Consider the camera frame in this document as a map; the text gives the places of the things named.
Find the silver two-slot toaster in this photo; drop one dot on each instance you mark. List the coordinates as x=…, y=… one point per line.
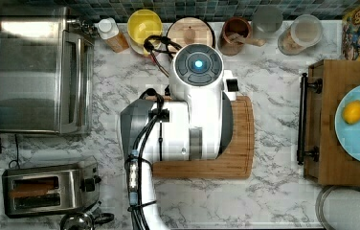
x=46, y=190

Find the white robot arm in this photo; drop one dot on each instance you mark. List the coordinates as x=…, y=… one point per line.
x=196, y=123

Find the stainless steel toaster oven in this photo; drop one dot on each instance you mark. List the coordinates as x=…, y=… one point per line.
x=46, y=67

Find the bamboo cutting board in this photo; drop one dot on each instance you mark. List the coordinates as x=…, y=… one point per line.
x=234, y=163

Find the dark canister wooden lid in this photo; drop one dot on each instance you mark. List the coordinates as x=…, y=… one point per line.
x=190, y=30

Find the yellow mug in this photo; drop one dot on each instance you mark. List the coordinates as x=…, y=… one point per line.
x=140, y=25

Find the brown wooden utensil cup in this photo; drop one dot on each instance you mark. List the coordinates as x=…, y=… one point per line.
x=235, y=33

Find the orange bottle white cap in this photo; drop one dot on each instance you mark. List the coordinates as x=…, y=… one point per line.
x=111, y=34

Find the grey cup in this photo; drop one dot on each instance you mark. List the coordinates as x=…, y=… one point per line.
x=267, y=19

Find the metal kettle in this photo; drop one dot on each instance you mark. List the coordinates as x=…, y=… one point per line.
x=84, y=221

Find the clear jar with lid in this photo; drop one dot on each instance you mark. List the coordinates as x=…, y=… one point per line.
x=305, y=31

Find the yellow lemon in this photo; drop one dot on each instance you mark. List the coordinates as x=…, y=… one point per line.
x=351, y=112

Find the wooden tray black handle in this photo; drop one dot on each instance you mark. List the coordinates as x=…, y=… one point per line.
x=323, y=87

